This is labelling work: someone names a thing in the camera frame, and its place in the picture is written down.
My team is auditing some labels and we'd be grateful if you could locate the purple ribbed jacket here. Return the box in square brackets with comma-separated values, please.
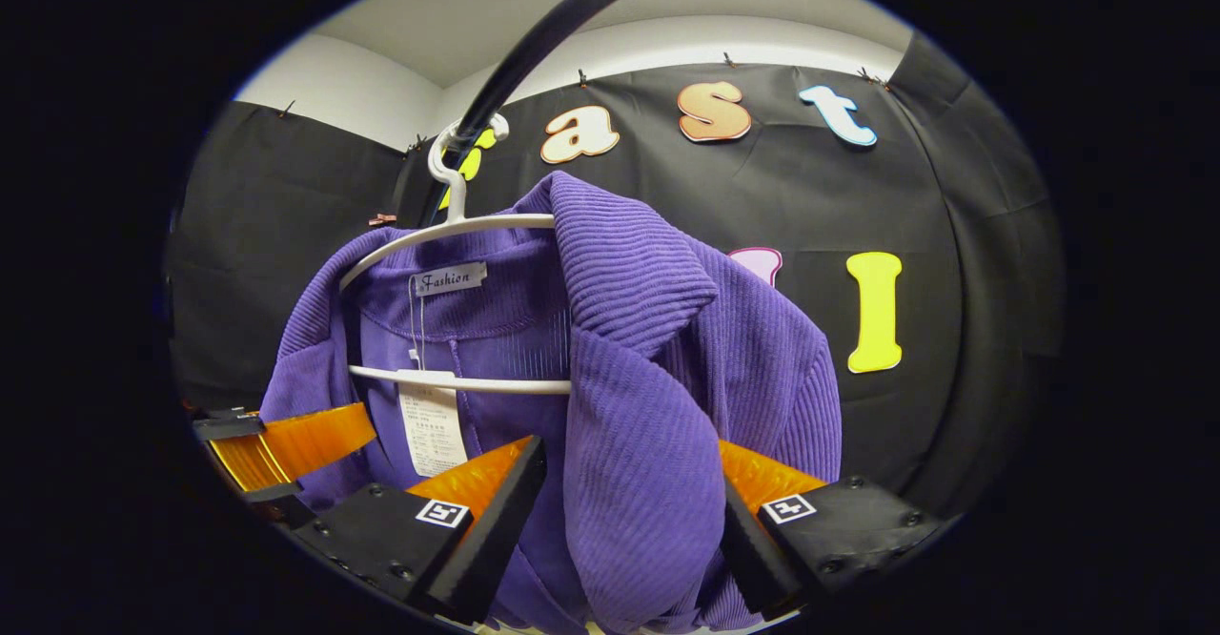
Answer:
[259, 170, 844, 635]

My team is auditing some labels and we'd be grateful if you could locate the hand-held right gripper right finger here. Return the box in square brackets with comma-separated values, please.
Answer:
[717, 439, 946, 622]

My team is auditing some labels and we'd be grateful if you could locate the black clothes rail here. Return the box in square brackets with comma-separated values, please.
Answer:
[417, 0, 763, 228]

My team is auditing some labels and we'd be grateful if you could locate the black backdrop cloth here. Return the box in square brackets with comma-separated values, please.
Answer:
[167, 30, 1067, 522]

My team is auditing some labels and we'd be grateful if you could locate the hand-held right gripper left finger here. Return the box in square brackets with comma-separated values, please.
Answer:
[286, 433, 550, 626]

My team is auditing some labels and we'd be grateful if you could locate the white plastic clothes hanger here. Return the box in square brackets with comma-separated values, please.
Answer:
[338, 113, 573, 398]

